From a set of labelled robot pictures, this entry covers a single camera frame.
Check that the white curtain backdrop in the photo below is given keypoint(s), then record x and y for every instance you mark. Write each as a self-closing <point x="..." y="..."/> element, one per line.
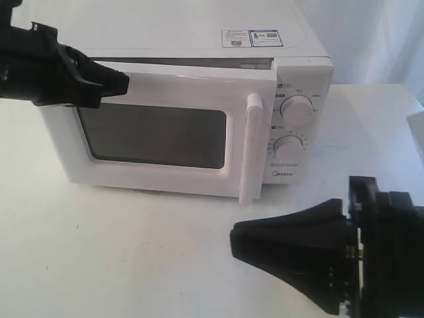
<point x="368" y="41"/>

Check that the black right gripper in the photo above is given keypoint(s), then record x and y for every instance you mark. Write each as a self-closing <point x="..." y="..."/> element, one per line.
<point x="378" y="273"/>

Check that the white upper power knob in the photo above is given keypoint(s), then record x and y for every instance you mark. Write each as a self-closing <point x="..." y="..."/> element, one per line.
<point x="297" y="111"/>

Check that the warning label sticker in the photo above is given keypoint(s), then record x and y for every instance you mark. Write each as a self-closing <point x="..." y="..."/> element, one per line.
<point x="251" y="38"/>

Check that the white lower timer knob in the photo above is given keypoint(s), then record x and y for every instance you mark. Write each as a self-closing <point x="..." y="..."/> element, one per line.
<point x="288" y="147"/>

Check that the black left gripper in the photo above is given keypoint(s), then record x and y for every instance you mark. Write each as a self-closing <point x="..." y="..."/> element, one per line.
<point x="36" y="67"/>

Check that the white Midea microwave body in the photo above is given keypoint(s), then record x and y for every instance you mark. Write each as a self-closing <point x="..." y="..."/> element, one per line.
<point x="188" y="33"/>

